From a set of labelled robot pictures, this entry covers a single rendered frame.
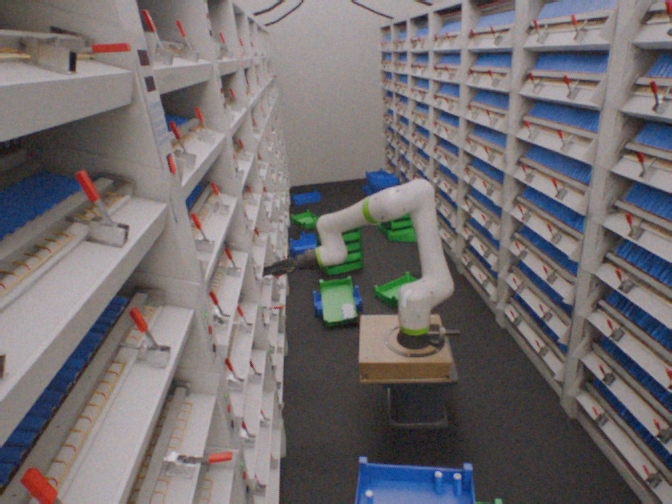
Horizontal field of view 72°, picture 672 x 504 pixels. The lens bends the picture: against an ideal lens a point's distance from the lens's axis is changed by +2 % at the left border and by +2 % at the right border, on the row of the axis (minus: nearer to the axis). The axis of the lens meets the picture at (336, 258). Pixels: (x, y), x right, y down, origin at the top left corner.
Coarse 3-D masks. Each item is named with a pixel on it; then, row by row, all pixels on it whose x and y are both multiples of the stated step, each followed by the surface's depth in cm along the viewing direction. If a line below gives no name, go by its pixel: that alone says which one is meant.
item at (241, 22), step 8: (240, 16) 248; (240, 24) 250; (240, 32) 251; (248, 32) 251; (248, 40) 253; (248, 72) 260; (248, 80) 261; (256, 104) 267; (256, 112) 268; (264, 128) 280; (264, 136) 274; (264, 144) 276; (264, 152) 278; (272, 184) 294; (272, 200) 291; (272, 208) 293; (280, 240) 302; (288, 288) 324
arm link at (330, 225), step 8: (352, 208) 192; (360, 208) 186; (328, 216) 206; (336, 216) 201; (344, 216) 196; (352, 216) 191; (360, 216) 187; (320, 224) 209; (328, 224) 205; (336, 224) 201; (344, 224) 198; (352, 224) 195; (360, 224) 192; (368, 224) 189; (376, 224) 189; (320, 232) 210; (328, 232) 207; (336, 232) 206
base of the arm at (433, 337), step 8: (432, 328) 191; (440, 328) 192; (400, 336) 192; (408, 336) 188; (416, 336) 187; (424, 336) 189; (432, 336) 189; (440, 336) 189; (400, 344) 191; (408, 344) 188; (416, 344) 188; (424, 344) 188; (432, 344) 189
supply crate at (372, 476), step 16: (368, 464) 129; (384, 464) 129; (464, 464) 123; (368, 480) 130; (384, 480) 130; (400, 480) 130; (416, 480) 129; (432, 480) 128; (448, 480) 127; (464, 480) 124; (384, 496) 125; (400, 496) 125; (416, 496) 125; (432, 496) 124; (448, 496) 124; (464, 496) 123
